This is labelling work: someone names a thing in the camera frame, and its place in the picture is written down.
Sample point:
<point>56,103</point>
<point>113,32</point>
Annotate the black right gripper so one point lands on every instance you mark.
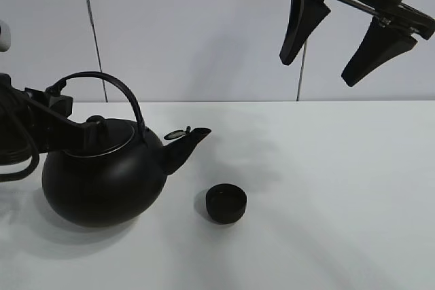
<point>379,45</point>

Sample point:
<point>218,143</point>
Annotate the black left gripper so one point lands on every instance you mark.
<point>34,118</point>

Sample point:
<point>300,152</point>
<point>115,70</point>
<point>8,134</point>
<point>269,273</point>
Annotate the black cast iron teapot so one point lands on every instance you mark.
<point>121,173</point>

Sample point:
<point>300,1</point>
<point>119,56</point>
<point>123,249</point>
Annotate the small black teacup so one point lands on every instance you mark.
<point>225,203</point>

